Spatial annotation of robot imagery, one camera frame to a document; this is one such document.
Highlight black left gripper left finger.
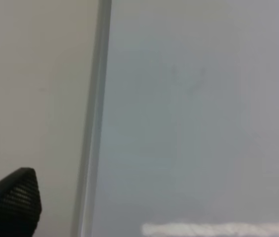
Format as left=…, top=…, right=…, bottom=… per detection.
left=0, top=167, right=42, bottom=237

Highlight white aluminium-framed whiteboard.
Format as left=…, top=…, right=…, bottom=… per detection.
left=72, top=0, right=279, bottom=237

